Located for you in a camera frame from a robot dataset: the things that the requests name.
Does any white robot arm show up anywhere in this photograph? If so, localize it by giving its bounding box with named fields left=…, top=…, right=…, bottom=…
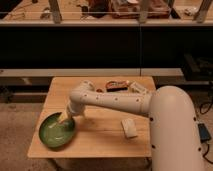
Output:
left=59, top=80, right=205, bottom=171

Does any green ceramic bowl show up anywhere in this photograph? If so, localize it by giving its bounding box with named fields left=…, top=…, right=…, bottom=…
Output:
left=39, top=112, right=76, bottom=148

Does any wooden table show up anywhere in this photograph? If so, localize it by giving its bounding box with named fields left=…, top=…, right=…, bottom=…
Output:
left=28, top=77, right=155, bottom=158

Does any white rectangular sponge block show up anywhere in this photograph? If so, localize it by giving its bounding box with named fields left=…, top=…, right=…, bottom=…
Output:
left=121, top=118, right=138, bottom=138

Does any white plastic bottle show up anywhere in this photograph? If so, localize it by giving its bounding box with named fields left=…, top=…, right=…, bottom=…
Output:
left=129, top=82, right=149, bottom=94

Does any cluttered back workbench shelf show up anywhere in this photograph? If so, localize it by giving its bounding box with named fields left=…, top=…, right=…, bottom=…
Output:
left=0, top=0, right=213, bottom=26

